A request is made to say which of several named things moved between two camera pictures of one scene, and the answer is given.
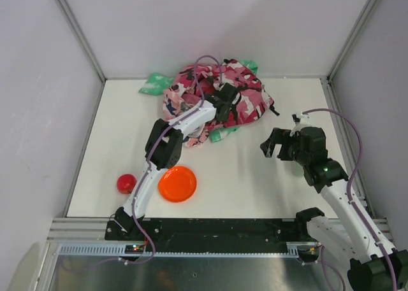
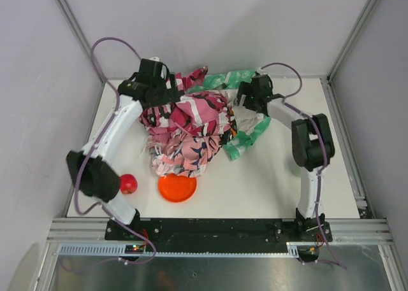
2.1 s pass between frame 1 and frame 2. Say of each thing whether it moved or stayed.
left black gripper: moved
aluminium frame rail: stayed
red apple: stayed
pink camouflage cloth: moved
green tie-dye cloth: moved
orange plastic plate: stayed
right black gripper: moved
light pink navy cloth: moved
